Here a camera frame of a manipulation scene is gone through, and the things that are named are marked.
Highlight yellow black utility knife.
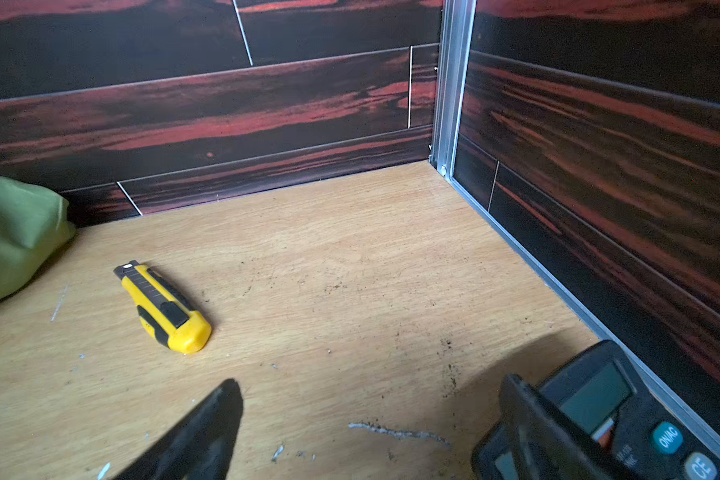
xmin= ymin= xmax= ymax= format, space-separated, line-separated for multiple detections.
xmin=113 ymin=260 xmax=212 ymax=355

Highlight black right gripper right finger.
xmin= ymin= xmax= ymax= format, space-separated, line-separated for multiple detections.
xmin=499 ymin=374 xmax=636 ymax=479

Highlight aluminium corner post right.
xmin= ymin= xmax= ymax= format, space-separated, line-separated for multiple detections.
xmin=430 ymin=0 xmax=477 ymax=182

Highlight black desk calculator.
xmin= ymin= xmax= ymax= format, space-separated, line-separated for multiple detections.
xmin=471 ymin=341 xmax=720 ymax=479

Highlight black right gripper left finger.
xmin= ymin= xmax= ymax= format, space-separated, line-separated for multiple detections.
xmin=116 ymin=379 xmax=244 ymax=479

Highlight green zip jacket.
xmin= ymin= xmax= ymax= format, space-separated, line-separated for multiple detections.
xmin=0 ymin=177 xmax=76 ymax=300

